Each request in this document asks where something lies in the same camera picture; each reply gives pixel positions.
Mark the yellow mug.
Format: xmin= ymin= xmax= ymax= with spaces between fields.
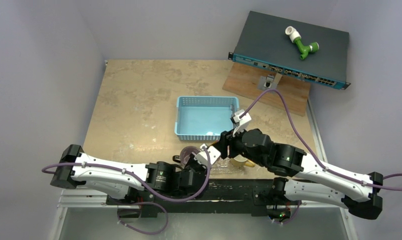
xmin=229 ymin=155 xmax=256 ymax=168

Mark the purple mug black handle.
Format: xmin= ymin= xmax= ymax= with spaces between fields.
xmin=172 ymin=146 xmax=200 ymax=166

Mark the textured clear oval tray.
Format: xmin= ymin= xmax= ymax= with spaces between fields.
xmin=211 ymin=159 xmax=256 ymax=175

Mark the light blue perforated basket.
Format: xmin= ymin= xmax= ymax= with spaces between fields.
xmin=174 ymin=96 xmax=239 ymax=142

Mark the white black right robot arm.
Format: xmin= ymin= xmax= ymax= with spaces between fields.
xmin=213 ymin=129 xmax=383 ymax=220

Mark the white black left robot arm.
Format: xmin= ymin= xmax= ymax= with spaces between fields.
xmin=42 ymin=144 xmax=220 ymax=205

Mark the wooden board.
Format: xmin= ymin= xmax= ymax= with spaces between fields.
xmin=222 ymin=62 xmax=311 ymax=117

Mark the green white pipe fitting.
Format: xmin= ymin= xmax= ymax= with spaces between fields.
xmin=285 ymin=26 xmax=320 ymax=60

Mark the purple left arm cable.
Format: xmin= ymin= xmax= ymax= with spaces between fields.
xmin=41 ymin=147 xmax=211 ymax=204

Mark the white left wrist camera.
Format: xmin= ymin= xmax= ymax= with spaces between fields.
xmin=194 ymin=144 xmax=221 ymax=167

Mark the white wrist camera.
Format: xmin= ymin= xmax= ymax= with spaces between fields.
xmin=230 ymin=109 xmax=252 ymax=137
xmin=194 ymin=144 xmax=221 ymax=167

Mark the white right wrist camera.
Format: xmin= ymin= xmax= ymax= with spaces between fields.
xmin=230 ymin=109 xmax=252 ymax=137

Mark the black metal base frame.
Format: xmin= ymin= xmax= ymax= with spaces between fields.
xmin=106 ymin=177 xmax=300 ymax=219

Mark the grey metal camera mount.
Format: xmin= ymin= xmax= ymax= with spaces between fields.
xmin=257 ymin=73 xmax=283 ymax=91

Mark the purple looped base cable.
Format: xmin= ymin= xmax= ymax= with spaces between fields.
xmin=117 ymin=201 xmax=169 ymax=236

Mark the dark grey network switch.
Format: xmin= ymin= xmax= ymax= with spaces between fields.
xmin=228 ymin=11 xmax=350 ymax=90

